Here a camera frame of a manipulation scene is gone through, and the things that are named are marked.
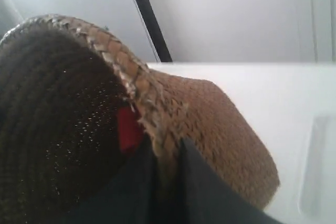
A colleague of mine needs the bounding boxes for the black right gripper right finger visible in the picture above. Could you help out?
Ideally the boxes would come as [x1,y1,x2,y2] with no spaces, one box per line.
[181,138,280,224]

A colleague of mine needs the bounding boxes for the brown woven basket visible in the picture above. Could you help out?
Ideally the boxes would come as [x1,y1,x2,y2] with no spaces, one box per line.
[1,15,280,223]

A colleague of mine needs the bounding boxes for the red cylindrical objects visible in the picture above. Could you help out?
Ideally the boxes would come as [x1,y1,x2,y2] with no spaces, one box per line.
[117,107,144,155]

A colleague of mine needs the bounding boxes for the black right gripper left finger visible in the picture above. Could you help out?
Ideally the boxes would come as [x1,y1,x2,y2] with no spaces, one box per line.
[68,140,154,224]

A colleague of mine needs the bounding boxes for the black vertical frame post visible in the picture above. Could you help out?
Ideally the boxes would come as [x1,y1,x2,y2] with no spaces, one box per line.
[135,0,173,62]

